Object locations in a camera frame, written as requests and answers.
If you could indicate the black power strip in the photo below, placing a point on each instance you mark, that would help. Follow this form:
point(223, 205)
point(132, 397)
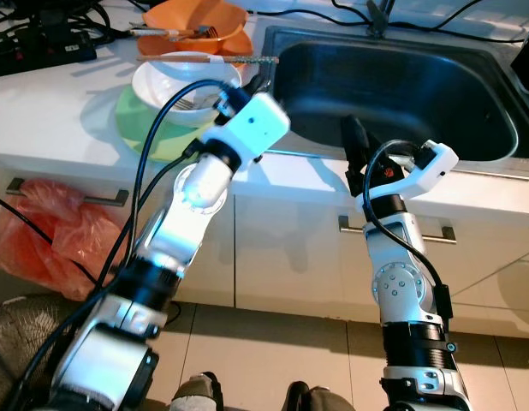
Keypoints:
point(42, 51)

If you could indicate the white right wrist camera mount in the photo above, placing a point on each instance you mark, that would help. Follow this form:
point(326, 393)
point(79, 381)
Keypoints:
point(431, 167)

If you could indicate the grey robot right leg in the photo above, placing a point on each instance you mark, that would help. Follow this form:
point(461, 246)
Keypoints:
point(316, 398)

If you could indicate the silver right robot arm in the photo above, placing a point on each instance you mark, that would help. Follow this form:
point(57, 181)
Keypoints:
point(401, 282)

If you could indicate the white ceramic bowl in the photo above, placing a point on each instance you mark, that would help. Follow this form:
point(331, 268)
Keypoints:
point(157, 81)

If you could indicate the green plate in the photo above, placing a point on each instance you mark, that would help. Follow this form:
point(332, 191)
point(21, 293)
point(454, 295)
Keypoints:
point(132, 128)

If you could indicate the white kitchen cabinet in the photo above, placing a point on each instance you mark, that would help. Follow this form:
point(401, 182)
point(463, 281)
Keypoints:
point(282, 257)

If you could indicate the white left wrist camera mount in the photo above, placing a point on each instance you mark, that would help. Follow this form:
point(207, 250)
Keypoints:
point(252, 128)

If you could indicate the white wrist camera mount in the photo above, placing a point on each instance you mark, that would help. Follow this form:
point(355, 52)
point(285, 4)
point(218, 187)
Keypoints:
point(252, 128)
point(431, 167)

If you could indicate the steel kitchen sink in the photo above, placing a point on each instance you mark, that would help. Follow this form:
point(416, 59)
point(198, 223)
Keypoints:
point(419, 86)

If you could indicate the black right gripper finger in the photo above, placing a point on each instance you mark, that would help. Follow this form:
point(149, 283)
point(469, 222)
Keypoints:
point(365, 144)
point(349, 141)

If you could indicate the orange bowl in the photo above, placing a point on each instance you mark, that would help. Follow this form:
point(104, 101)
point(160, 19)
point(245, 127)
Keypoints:
point(196, 13)

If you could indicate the red plastic bag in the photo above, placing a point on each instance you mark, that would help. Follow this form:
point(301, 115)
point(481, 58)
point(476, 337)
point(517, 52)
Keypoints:
point(68, 214)

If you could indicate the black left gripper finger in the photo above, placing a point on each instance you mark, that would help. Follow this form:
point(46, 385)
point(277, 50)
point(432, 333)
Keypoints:
point(261, 84)

